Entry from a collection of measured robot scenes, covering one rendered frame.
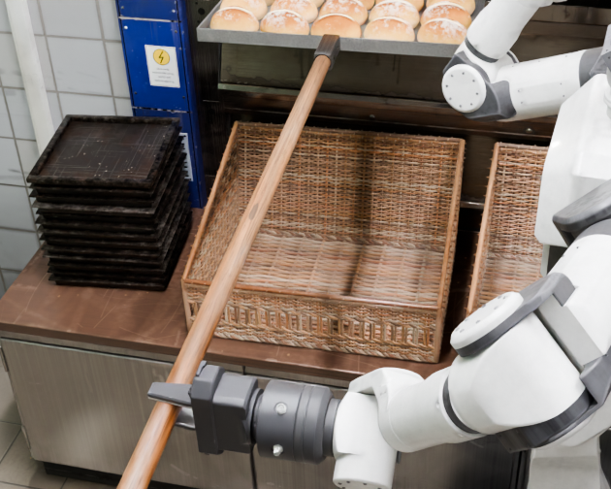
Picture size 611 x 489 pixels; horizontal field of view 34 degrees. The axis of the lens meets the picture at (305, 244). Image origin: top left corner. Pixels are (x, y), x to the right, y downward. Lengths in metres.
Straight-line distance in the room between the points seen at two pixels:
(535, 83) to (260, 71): 0.94
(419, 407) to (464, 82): 0.75
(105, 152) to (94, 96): 0.30
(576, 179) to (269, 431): 0.47
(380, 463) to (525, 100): 0.70
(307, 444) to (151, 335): 1.15
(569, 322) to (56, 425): 1.79
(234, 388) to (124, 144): 1.27
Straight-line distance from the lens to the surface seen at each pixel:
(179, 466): 2.49
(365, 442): 1.11
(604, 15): 2.21
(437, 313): 2.03
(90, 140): 2.37
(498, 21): 1.60
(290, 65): 2.35
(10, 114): 2.73
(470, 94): 1.61
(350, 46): 1.97
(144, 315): 2.28
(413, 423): 1.00
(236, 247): 1.39
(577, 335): 0.94
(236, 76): 2.38
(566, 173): 1.25
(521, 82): 1.59
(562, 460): 1.63
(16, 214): 2.92
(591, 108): 1.35
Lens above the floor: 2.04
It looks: 37 degrees down
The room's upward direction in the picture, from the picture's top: 2 degrees counter-clockwise
